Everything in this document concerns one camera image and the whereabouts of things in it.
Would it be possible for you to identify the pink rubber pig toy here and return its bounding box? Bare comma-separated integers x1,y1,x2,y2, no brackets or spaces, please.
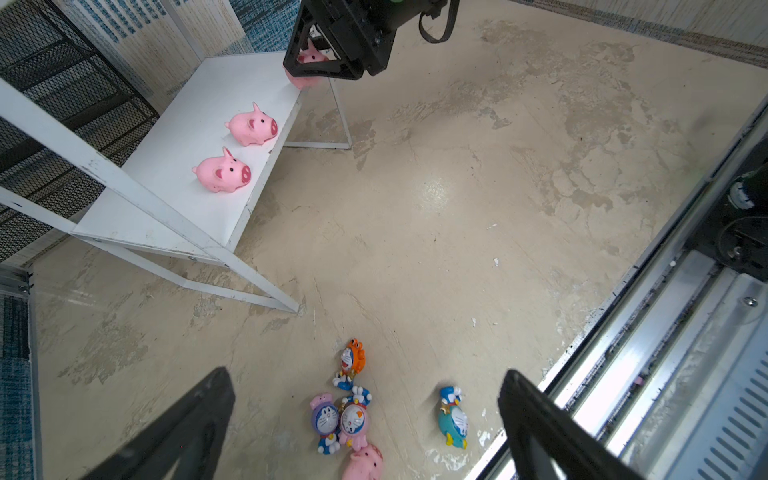
341,444,384,480
284,40,331,91
225,102,279,147
191,147,252,193

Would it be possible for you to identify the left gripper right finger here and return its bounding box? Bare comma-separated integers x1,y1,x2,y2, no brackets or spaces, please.
498,369,641,480

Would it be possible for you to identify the aluminium front rail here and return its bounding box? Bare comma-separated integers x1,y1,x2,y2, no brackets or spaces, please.
469,104,767,479

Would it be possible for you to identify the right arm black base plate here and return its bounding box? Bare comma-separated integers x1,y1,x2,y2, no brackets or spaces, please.
687,139,767,282

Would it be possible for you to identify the black mesh wire shelf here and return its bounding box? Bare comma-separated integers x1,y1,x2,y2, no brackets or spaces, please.
1,1,159,265

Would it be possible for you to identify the orange crab Doraemon figure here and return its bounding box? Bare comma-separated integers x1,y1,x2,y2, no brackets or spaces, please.
332,338,366,391

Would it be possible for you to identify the pink hooded Doraemon figure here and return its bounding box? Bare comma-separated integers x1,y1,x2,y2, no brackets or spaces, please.
339,386,372,452

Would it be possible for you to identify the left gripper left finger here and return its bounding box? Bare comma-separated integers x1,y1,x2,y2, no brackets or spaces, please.
84,367,236,479

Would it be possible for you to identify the white two-tier metal shelf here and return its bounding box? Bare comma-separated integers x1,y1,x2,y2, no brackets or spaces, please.
0,50,353,314

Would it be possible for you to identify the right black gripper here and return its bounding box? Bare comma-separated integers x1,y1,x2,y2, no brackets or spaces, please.
283,1,450,80

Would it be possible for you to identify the purple hooded Doraemon figure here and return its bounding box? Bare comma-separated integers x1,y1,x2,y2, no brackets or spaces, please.
310,393,341,455

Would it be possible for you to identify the teal hooded Doraemon figure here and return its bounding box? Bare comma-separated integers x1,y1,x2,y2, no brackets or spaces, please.
438,386,469,449

